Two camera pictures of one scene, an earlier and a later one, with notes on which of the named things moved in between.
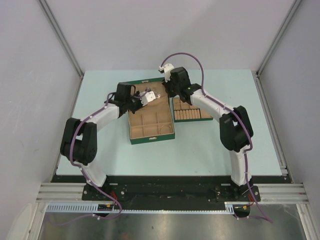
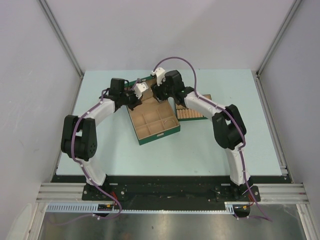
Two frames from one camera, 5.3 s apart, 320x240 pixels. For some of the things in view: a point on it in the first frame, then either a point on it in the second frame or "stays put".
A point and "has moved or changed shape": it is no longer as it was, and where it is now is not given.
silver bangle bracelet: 165,125 → 170,119
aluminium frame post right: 258,71 stays put
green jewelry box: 153,122 has moved or changed shape
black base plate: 170,192 stays put
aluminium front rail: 61,193 stays put
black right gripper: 166,85 → 156,90
